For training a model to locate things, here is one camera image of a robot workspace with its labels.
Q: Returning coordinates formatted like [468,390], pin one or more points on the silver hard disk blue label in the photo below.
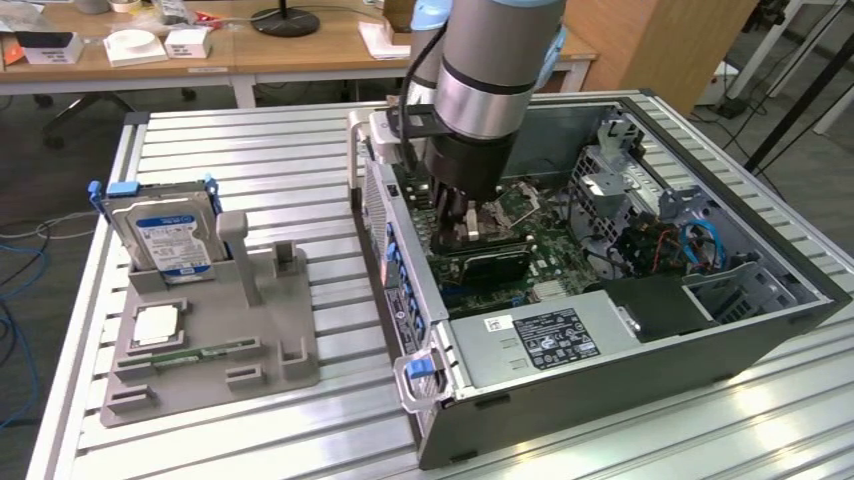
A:
[168,240]

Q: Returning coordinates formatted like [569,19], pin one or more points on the white box with red button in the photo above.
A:
[717,85]

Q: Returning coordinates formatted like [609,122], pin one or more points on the grey plastic parts rack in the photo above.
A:
[221,320]

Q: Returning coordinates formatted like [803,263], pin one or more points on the hard drive with blue caddy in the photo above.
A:
[122,189]

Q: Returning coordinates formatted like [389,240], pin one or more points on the small red item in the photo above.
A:
[209,20]

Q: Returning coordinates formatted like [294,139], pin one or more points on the orange box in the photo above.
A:
[10,55]

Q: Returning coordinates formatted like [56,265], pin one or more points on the silver CPU chip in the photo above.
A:
[157,327]

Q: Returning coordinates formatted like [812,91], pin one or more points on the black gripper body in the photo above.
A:
[468,170]

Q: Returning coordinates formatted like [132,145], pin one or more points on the white desk frame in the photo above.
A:
[837,107]

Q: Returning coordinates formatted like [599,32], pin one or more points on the black round lamp base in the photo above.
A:
[284,25]

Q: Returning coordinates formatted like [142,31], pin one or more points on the NVIDIA graphics card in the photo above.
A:
[495,267]

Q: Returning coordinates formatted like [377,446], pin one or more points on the stack of papers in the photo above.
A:
[21,20]

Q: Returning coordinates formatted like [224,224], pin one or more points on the metal socket cover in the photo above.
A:
[521,205]

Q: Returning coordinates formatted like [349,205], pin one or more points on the white box with black top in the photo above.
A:
[50,55]

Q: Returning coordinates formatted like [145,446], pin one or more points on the brown cardboard box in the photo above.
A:
[397,15]

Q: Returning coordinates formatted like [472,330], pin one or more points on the green RAM stick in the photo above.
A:
[190,357]

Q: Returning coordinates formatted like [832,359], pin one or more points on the wooden cabinet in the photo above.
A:
[668,50]

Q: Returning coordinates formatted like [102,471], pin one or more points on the green motherboard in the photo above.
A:
[555,250]

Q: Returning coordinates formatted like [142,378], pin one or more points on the tall metal disk bay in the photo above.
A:
[601,185]

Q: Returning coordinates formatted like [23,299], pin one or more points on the open black PC case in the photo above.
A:
[601,400]

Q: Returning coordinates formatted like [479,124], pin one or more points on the grey power supply unit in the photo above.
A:
[488,355]

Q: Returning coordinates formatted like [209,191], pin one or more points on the black office chair base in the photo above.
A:
[81,107]

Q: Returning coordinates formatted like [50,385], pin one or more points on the black slanted stand pole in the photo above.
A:
[795,107]

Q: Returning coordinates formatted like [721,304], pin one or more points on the low metal disk bay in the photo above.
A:
[761,285]

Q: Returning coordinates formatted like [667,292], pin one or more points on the white and red booklet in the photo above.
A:
[381,45]

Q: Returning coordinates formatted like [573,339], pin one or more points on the clear plastic packet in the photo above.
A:
[174,11]

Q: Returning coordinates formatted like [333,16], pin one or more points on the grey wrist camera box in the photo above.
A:
[384,130]

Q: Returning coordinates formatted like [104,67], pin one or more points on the small white labelled box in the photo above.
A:
[190,47]

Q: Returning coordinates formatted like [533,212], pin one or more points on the silver chipset heatsink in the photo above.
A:
[551,291]

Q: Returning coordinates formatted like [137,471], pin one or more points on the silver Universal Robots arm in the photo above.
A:
[481,100]

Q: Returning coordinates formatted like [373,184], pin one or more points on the black foot pedal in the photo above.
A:
[733,109]

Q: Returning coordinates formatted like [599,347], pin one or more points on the wooden office desk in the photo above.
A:
[321,50]
[94,69]

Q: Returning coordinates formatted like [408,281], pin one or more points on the CPU socket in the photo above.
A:
[497,227]

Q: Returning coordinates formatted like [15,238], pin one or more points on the grey cup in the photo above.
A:
[92,6]

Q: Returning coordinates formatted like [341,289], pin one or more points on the blue case latch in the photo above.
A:
[421,370]

